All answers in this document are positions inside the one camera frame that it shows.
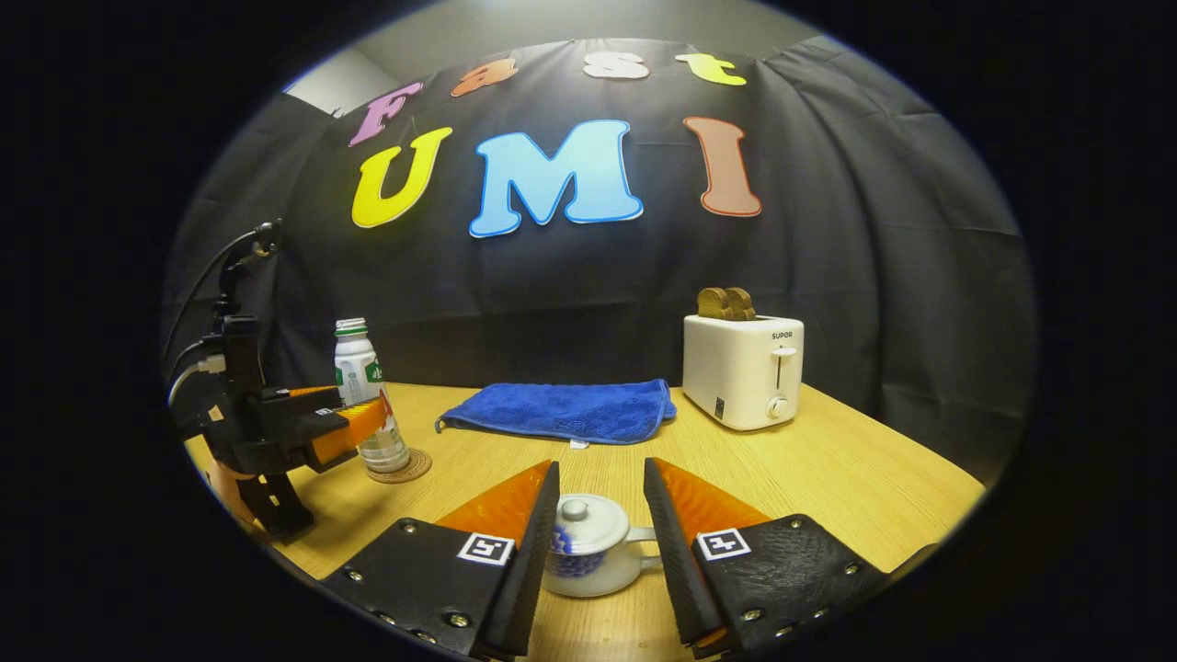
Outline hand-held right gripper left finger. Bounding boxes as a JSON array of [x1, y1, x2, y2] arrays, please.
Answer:
[[322, 460, 562, 661]]

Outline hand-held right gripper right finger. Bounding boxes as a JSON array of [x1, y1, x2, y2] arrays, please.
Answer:
[[642, 457, 888, 656]]

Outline white blue-patterned teacup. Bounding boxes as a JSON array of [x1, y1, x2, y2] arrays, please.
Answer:
[[543, 524, 663, 599]]

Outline white plastic water bottle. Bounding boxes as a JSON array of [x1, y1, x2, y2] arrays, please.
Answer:
[[334, 318, 411, 474]]

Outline round brown coaster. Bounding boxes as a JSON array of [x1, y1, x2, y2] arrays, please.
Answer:
[[365, 448, 433, 485]]

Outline white teacup lid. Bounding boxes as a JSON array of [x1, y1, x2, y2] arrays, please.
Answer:
[[554, 495, 631, 555]]

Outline blue towel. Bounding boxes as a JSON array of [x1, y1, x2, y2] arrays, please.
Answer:
[[435, 379, 678, 449]]

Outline white toaster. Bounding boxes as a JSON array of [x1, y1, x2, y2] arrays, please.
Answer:
[[682, 314, 806, 431]]

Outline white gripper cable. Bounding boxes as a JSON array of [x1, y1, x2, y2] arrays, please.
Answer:
[[168, 361, 226, 405]]

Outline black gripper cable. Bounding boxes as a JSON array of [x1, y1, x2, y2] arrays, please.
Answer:
[[164, 225, 268, 369]]

